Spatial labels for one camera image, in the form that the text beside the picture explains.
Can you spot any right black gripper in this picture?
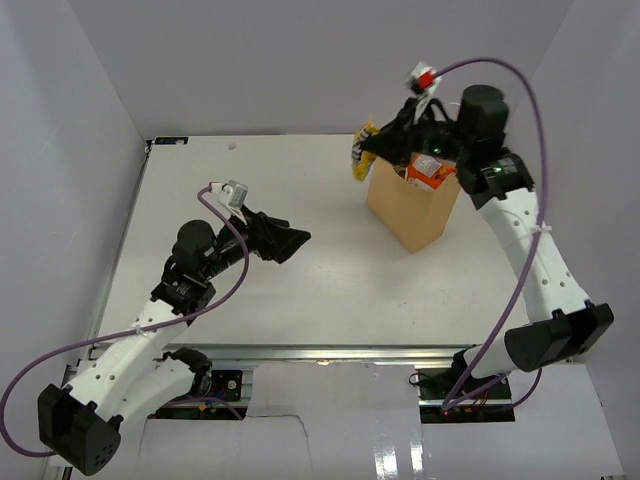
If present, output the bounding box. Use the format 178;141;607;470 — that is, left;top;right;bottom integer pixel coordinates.
361;98;472;169

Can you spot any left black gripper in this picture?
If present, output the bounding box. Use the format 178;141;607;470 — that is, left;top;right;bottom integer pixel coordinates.
201;204;310;280

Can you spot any yellow M&M's packet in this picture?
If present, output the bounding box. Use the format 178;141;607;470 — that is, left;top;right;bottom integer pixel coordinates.
351;116;380;182

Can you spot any orange white snack bag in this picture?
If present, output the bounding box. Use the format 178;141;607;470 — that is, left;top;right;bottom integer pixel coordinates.
405;153;456;191

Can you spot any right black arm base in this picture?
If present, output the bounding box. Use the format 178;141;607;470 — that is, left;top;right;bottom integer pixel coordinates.
408;367;511;401

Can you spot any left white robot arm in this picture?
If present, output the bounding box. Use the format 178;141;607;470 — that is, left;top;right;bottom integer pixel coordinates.
37;209;311;476

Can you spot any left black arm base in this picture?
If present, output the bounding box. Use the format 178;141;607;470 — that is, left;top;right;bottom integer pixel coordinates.
205;370;243;402

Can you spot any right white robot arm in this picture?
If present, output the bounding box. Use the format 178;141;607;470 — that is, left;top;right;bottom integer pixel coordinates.
352;85;614;399

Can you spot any brown paper bag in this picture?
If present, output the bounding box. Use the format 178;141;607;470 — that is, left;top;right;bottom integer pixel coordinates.
364;103;461;256

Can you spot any left table logo sticker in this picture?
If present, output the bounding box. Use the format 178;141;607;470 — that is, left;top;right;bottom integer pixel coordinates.
153;136;189;146

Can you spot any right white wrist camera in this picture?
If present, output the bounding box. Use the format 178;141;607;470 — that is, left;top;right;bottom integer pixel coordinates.
405;61;440;124

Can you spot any aluminium table frame rail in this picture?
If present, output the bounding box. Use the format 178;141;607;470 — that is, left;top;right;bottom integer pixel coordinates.
54;134;531;416

